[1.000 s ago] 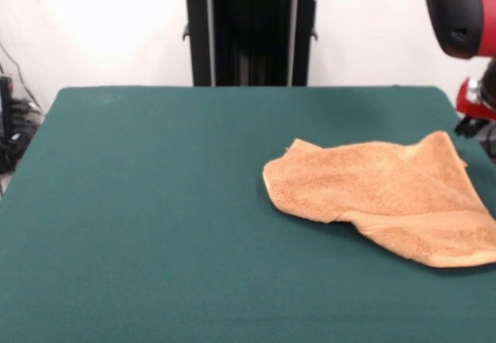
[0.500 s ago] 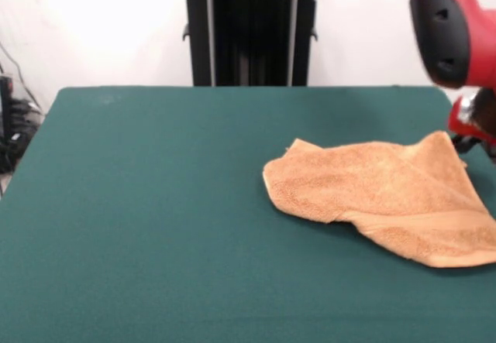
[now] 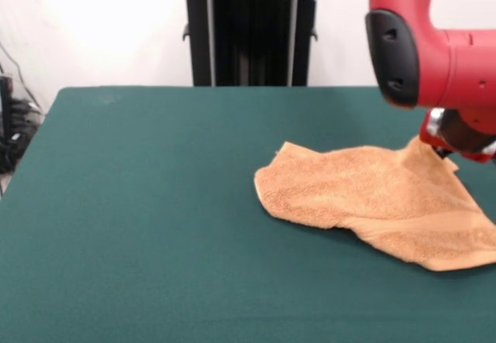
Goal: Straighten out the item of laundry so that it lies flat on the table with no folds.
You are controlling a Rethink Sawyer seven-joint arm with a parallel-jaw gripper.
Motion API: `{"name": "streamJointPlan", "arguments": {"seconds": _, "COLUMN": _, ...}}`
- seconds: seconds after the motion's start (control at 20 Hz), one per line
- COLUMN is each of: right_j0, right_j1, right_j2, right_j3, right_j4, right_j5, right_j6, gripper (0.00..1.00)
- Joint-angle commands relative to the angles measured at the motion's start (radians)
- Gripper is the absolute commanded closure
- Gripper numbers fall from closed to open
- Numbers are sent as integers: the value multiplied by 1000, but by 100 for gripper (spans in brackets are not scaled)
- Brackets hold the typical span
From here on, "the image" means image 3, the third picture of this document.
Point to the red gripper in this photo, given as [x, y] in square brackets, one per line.
[432, 138]

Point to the orange terry towel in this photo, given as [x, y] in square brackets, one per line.
[368, 192]

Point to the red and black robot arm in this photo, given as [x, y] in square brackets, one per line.
[426, 56]

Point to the dark green table cloth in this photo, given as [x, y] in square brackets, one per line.
[155, 242]

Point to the black electronics box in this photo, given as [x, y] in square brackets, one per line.
[5, 126]

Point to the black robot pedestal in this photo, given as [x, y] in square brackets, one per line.
[252, 41]

